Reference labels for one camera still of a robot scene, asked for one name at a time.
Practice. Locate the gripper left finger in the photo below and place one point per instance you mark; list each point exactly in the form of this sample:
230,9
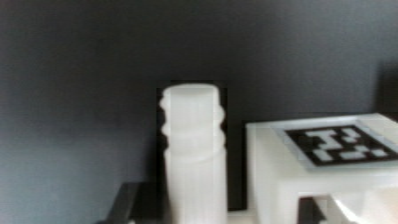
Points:
138,207

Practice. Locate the white chair leg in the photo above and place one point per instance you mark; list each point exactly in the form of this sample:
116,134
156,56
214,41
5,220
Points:
315,157

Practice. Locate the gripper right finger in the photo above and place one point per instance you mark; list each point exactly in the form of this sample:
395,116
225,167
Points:
310,213

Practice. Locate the white chair seat block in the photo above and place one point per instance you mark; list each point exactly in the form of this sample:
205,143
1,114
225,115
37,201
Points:
196,169

